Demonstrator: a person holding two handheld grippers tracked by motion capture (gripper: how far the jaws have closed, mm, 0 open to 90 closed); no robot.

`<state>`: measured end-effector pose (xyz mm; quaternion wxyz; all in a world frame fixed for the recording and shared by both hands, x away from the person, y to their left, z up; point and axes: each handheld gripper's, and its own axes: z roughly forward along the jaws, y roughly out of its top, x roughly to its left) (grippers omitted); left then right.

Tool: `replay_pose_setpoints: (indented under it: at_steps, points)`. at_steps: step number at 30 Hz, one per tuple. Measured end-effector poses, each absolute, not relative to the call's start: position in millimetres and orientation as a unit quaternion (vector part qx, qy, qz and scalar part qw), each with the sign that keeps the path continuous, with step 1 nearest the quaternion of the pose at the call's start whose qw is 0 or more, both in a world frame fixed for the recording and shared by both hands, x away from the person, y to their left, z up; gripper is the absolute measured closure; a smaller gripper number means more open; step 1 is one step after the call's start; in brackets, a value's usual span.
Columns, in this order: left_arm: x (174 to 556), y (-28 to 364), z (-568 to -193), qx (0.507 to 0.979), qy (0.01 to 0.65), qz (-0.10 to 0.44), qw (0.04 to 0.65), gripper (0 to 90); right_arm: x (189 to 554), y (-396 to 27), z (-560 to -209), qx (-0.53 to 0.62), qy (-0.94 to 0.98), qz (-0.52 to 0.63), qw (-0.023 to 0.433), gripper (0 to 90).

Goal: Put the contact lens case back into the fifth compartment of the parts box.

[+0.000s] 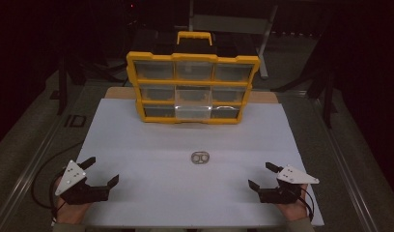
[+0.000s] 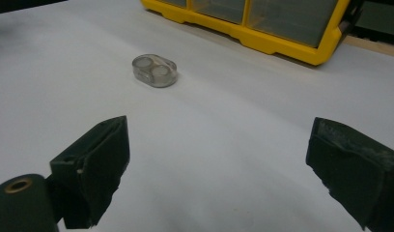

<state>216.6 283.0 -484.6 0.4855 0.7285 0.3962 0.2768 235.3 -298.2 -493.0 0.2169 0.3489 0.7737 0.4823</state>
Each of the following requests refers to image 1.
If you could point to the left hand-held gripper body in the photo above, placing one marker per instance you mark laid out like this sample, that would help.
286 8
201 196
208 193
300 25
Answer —
85 194

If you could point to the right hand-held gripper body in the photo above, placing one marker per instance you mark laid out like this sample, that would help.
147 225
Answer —
282 196

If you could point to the clear plastic drawer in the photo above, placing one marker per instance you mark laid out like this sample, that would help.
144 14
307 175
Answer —
193 112

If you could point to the person's right hand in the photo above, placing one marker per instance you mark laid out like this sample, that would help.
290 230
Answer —
295 210

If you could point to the person's left hand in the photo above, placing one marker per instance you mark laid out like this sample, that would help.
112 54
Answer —
69 212

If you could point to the white table cover sheet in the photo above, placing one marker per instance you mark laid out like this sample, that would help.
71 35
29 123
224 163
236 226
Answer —
159 180

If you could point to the black stand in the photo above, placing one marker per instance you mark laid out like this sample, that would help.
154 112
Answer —
62 87

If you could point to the yellow drawer organizer box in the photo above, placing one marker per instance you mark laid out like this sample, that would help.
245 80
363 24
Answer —
191 58

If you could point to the metal floor rail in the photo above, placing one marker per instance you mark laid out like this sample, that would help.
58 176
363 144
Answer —
343 167
34 161

